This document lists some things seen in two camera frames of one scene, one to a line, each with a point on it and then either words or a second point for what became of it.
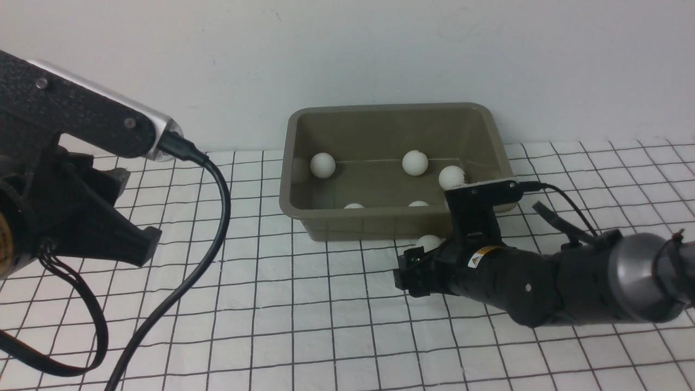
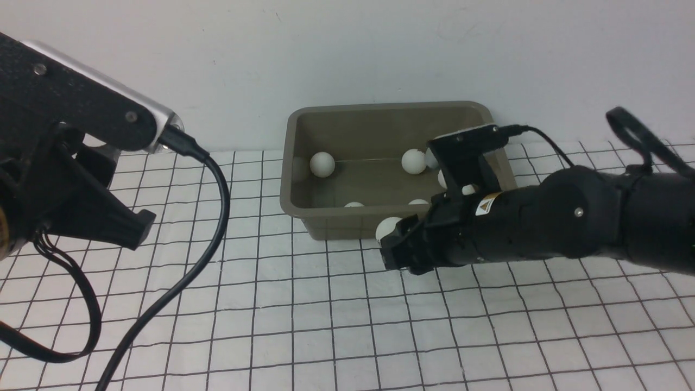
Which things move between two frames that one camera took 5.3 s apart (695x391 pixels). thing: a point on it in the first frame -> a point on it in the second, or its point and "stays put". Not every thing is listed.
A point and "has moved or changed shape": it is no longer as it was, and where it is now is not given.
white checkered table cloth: x=280 y=313 stays put
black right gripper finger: x=414 y=272 -> x=409 y=247
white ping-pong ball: x=415 y=163 stays put
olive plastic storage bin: x=360 y=171 stays put
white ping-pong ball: x=429 y=242 has moved or changed shape
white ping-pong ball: x=322 y=165 stays put
